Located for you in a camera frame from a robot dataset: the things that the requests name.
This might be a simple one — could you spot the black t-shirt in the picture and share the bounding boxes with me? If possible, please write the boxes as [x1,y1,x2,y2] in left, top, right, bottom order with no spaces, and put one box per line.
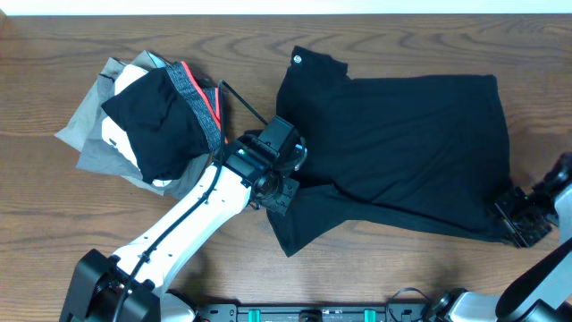
[267,47,510,256]

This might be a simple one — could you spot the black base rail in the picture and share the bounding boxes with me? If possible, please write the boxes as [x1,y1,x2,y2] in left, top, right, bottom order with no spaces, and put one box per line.
[198,302,427,322]

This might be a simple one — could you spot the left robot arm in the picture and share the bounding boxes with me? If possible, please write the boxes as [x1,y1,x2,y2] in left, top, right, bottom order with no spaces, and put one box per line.
[59,116,307,322]

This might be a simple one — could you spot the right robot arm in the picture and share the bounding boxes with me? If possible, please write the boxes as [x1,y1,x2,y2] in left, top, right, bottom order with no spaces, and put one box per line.
[421,152,571,322]

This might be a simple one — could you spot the black shorts with red waistband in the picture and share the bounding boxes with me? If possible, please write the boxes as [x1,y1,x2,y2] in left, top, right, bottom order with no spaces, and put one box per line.
[102,62,222,183]

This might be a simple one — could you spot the grey folded garment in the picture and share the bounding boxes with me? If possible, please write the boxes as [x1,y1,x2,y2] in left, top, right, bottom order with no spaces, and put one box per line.
[55,57,210,199]

